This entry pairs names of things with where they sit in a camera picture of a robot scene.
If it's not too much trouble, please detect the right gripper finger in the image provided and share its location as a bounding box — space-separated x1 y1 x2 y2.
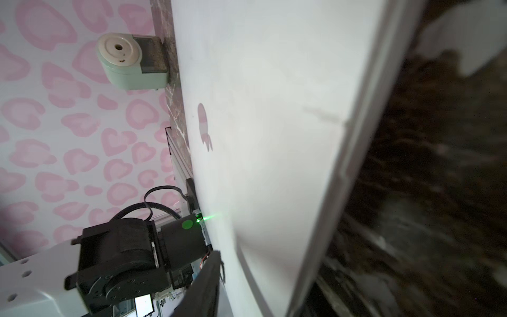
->
171 251 222 317

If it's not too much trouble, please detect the grey laptop sleeve top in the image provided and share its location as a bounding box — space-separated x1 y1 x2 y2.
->
415 1 506 76

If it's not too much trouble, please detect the silver apple laptop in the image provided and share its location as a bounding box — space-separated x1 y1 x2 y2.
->
172 1 426 316

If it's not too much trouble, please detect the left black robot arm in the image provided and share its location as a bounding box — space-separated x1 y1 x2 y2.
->
1 179 209 316

